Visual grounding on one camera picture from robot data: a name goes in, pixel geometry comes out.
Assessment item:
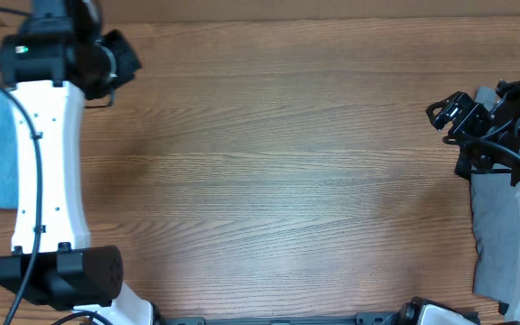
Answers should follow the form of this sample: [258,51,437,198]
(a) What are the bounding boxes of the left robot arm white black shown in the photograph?
[0,0,162,324]

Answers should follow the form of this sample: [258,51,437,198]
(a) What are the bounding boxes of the black garment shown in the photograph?
[454,151,472,181]

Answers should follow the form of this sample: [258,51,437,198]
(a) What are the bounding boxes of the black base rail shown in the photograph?
[151,311,482,325]

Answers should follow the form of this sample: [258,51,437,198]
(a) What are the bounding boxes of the grey folded garment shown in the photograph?
[469,86,520,303]

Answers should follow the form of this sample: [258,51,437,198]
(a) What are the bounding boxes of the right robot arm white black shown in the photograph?
[426,80,520,324]

